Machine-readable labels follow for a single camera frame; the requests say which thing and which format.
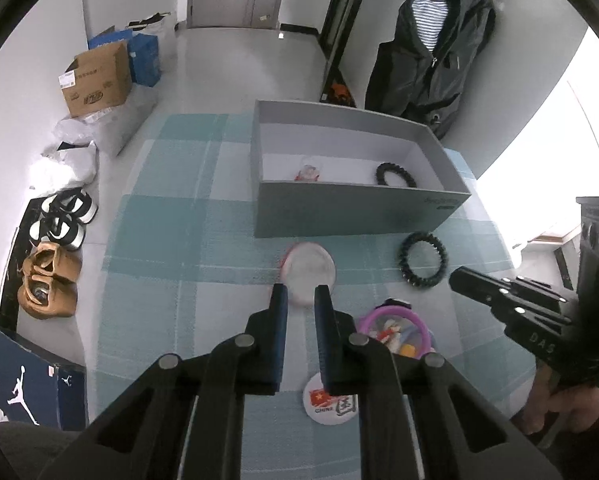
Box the black jacket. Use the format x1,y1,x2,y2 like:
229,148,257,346
364,0,497,140

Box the crumpled white plastic bag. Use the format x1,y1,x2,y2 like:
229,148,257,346
29,141,100,200

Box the grey cardboard box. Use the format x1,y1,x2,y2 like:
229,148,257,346
250,99,473,239

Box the black white shoe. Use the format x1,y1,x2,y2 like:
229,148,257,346
42,190,100,224
29,214,86,251

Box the orange black item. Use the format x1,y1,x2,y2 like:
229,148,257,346
326,82,356,108

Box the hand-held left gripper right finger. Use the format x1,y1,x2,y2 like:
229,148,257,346
313,284,565,480

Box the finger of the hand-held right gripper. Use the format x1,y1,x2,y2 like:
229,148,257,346
448,266,576,328
502,274,578,317

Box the black floor mat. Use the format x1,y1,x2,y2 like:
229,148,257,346
0,187,100,356

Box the person's right hand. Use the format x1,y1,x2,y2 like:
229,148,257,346
522,362,599,436

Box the blue white box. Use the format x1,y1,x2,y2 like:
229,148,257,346
88,25,134,53

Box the white bag black handles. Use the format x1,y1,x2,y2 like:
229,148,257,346
126,10,178,72

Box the navy shoe box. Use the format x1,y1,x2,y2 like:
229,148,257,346
0,326,88,432

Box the dark door frame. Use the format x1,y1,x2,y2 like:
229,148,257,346
319,0,380,107

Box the striped shirt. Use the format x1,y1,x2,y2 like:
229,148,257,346
410,0,453,53

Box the black bead bracelet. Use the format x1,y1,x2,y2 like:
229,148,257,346
398,231,449,290
376,161,413,189

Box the pink yellow small trinket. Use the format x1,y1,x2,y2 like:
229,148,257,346
374,317,426,357

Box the red white small trinket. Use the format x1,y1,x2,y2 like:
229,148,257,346
294,162,323,182

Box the white round badge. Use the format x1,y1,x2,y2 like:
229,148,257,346
303,375,360,426

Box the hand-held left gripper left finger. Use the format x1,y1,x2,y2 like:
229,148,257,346
39,283,290,480

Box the brown cardboard box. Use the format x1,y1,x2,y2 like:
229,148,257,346
58,41,133,119

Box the teal checked cloth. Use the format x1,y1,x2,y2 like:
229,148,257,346
82,112,543,480

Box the purple bangle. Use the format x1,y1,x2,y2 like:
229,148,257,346
356,305,436,361

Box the brown shoe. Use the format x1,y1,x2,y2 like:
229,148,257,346
18,272,78,318
23,242,81,286

